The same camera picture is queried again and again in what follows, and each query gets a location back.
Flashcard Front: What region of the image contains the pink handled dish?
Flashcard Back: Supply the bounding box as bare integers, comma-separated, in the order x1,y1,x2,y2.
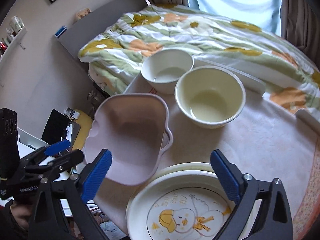
84,93,174,186

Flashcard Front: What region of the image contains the yellow duck cartoon plate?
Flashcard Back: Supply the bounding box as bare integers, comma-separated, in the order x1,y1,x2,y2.
147,162,214,183

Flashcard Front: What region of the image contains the small chick print plate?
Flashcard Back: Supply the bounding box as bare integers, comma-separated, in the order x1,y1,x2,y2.
126,170,235,240

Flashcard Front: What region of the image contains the white bowl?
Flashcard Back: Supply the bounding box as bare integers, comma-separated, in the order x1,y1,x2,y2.
141,49,194,94

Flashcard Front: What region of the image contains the cream bowl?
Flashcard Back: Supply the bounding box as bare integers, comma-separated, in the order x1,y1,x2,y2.
175,81,246,129

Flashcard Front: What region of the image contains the person's hand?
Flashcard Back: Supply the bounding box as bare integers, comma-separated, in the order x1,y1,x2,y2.
10,201,33,230

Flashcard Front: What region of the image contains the black tablet screen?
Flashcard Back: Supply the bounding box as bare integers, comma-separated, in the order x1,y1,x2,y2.
41,109,80,147

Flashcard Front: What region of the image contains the pink floral tablecloth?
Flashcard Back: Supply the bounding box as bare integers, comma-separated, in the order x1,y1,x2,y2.
94,80,320,240

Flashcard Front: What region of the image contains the white tray edge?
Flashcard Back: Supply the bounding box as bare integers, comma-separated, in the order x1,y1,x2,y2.
123,59,265,98
295,109,320,135

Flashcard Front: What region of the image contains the floral green yellow quilt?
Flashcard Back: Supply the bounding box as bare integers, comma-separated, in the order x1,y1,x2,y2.
78,5,319,118

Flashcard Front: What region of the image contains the wall shelf with jars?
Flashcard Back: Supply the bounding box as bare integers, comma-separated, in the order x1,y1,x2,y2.
1,16,27,66

